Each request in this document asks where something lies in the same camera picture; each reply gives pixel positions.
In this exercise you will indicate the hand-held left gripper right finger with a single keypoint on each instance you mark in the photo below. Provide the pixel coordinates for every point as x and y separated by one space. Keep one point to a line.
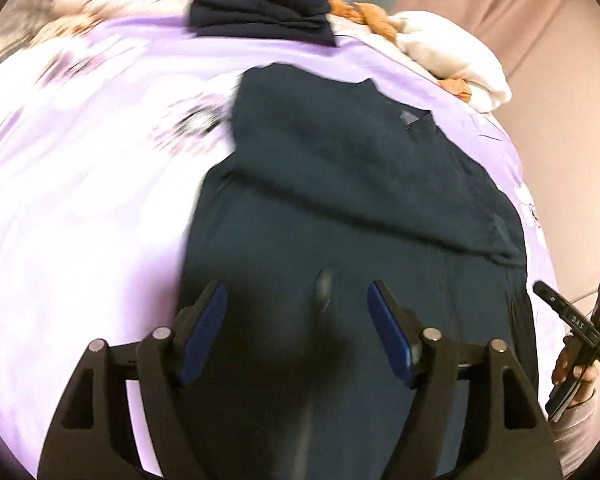
387 330

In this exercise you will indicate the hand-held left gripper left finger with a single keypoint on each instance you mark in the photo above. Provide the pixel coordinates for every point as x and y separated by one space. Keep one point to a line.
205 330

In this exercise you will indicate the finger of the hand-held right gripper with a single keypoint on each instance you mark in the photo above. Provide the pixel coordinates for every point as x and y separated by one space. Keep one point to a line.
562 310

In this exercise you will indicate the dark navy large garment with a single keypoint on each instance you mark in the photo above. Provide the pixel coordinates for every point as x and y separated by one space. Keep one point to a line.
330 185

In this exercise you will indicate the person's right forearm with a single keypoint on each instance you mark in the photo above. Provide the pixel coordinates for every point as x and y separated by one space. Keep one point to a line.
577 425

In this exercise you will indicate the folded navy clothes stack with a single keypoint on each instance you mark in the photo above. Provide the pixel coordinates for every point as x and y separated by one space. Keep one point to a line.
260 5

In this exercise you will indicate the person's right hand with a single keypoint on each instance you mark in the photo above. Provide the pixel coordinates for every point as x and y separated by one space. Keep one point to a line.
562 365

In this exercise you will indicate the purple floral bed sheet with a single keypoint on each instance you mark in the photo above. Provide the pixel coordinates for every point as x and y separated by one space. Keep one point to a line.
80 210

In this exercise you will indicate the white plush goose toy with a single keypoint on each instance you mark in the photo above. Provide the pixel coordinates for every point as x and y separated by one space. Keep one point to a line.
445 50

